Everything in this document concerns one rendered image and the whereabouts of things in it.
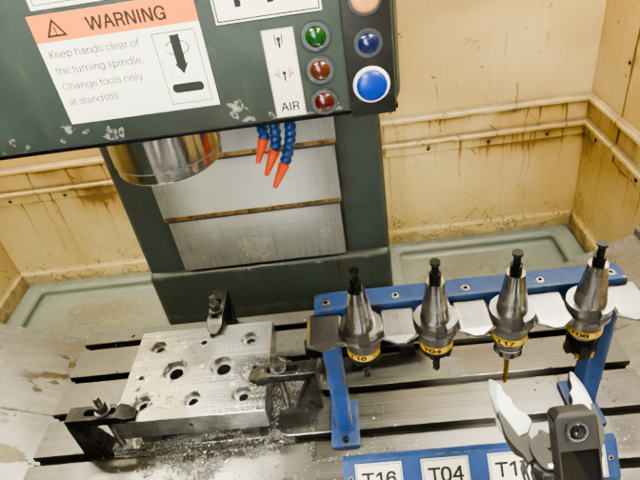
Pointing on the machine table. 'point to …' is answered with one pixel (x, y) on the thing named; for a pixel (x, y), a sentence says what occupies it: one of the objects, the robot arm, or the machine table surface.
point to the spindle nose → (166, 158)
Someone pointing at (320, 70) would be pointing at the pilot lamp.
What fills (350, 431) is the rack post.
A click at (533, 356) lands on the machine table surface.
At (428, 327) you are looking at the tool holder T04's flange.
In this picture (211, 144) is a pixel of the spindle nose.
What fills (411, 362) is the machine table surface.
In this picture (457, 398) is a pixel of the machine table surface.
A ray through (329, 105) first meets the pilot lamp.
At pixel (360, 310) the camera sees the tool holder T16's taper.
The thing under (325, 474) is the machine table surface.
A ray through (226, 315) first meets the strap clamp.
